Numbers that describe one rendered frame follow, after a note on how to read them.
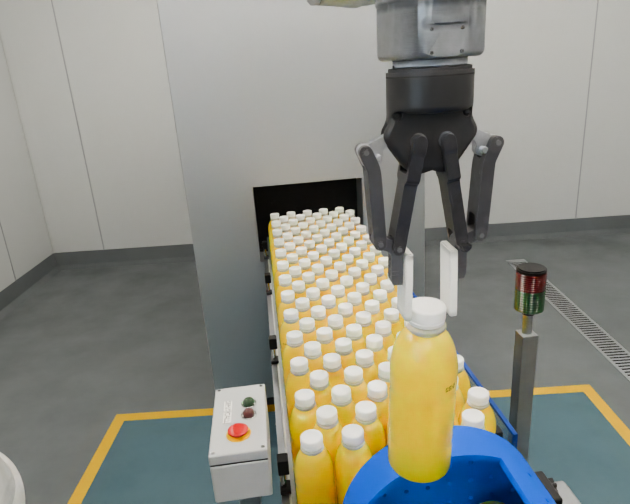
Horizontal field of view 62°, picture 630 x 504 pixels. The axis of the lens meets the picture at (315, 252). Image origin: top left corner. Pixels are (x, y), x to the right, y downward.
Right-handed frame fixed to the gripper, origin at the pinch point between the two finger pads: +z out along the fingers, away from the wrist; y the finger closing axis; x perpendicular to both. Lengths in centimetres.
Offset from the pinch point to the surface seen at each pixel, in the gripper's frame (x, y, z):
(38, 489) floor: 154, -128, 151
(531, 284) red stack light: 52, 40, 26
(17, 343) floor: 304, -197, 152
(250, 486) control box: 27, -22, 47
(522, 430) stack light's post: 53, 41, 65
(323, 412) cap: 34, -8, 39
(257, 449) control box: 27, -20, 40
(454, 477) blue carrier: 9.9, 7.6, 34.5
